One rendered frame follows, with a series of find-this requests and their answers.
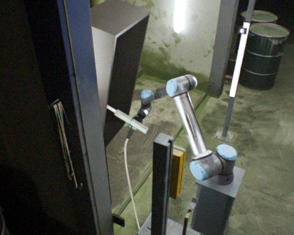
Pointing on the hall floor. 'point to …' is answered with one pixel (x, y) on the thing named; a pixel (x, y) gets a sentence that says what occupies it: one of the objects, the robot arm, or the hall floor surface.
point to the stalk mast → (161, 182)
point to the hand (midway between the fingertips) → (133, 126)
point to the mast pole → (232, 96)
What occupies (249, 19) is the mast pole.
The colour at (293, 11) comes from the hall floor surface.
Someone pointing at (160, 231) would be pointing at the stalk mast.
